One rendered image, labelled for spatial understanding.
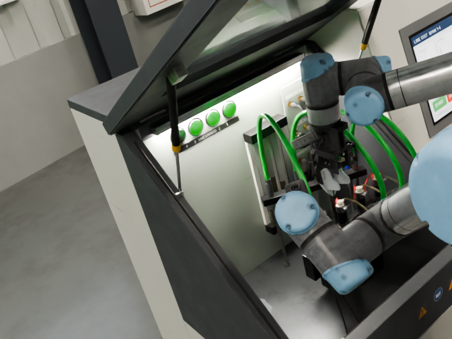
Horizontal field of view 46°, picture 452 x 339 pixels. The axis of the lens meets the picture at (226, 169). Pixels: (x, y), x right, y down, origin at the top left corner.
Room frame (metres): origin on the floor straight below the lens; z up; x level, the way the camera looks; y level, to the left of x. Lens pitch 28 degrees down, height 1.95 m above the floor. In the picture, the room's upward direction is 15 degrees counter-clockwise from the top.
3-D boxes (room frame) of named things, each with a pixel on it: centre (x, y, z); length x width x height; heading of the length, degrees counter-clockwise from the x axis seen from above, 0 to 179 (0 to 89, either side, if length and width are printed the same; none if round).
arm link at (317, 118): (1.12, -0.25, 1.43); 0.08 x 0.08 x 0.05
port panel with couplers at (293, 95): (1.54, -0.28, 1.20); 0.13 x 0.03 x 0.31; 121
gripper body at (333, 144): (1.11, -0.26, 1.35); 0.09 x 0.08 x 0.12; 31
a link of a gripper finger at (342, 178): (1.13, -0.27, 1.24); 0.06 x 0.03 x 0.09; 31
